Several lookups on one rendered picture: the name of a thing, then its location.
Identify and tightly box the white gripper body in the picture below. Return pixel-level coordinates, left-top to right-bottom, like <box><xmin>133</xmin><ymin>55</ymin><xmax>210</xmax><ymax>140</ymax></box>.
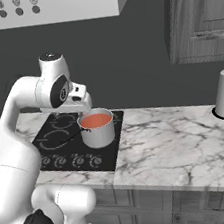
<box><xmin>37</xmin><ymin>92</ymin><xmax>95</xmax><ymax>122</ymax></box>

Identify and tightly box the steel saucepan with red sauce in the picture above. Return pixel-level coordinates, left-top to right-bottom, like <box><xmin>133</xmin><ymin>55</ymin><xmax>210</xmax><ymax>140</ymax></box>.
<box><xmin>55</xmin><ymin>105</ymin><xmax>119</xmax><ymax>154</ymax></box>

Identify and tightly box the black hob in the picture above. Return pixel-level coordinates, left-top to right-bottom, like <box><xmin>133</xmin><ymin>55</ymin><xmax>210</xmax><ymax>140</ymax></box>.
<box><xmin>28</xmin><ymin>102</ymin><xmax>133</xmax><ymax>183</ymax></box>

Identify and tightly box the hob knob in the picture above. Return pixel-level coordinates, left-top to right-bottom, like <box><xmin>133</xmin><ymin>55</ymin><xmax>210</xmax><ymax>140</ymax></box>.
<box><xmin>88</xmin><ymin>153</ymin><xmax>103</xmax><ymax>169</ymax></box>
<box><xmin>54</xmin><ymin>154</ymin><xmax>68</xmax><ymax>168</ymax></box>
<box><xmin>40</xmin><ymin>155</ymin><xmax>53</xmax><ymax>167</ymax></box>
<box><xmin>71</xmin><ymin>153</ymin><xmax>86</xmax><ymax>169</ymax></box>

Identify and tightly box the grey base cupboard drawer front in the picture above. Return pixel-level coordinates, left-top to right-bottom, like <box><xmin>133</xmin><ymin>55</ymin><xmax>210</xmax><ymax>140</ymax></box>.
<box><xmin>170</xmin><ymin>182</ymin><xmax>224</xmax><ymax>224</ymax></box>
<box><xmin>93</xmin><ymin>183</ymin><xmax>135</xmax><ymax>213</ymax></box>

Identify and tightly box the white extractor hood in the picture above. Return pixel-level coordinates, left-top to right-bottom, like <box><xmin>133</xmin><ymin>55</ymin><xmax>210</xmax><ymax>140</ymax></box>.
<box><xmin>0</xmin><ymin>0</ymin><xmax>135</xmax><ymax>33</ymax></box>

